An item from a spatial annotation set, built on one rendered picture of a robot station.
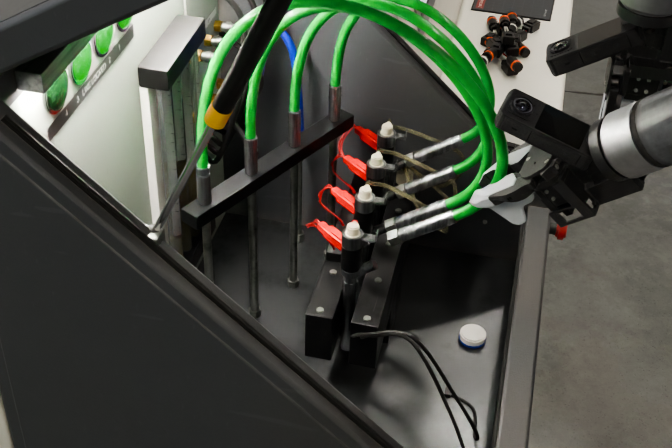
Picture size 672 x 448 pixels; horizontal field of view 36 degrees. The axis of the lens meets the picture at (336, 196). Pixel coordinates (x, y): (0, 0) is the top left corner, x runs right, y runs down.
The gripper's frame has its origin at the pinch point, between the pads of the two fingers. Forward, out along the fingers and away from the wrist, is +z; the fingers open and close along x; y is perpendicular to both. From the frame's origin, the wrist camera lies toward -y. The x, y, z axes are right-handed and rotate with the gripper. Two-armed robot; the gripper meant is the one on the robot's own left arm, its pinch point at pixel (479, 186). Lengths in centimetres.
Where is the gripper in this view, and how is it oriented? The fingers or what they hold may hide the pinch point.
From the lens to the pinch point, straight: 125.8
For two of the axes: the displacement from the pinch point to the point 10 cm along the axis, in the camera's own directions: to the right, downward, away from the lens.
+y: 7.0, 6.6, 2.8
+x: 4.3, -7.0, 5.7
